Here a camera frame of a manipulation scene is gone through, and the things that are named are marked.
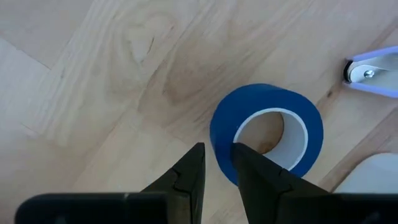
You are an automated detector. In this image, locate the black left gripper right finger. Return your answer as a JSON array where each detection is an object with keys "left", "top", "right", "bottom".
[{"left": 231, "top": 142, "right": 330, "bottom": 224}]

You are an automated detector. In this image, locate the lilac staple remover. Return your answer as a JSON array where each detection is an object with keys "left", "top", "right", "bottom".
[{"left": 343, "top": 45, "right": 398, "bottom": 100}]

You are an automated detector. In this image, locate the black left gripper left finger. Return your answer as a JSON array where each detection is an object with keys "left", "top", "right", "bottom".
[{"left": 141, "top": 142, "right": 206, "bottom": 224}]

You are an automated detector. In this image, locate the dark blue tape roll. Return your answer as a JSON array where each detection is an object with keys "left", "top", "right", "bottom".
[{"left": 210, "top": 83, "right": 324, "bottom": 187}]

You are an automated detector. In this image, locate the white plastic bin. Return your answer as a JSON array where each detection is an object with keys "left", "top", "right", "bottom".
[{"left": 333, "top": 152, "right": 398, "bottom": 194}]

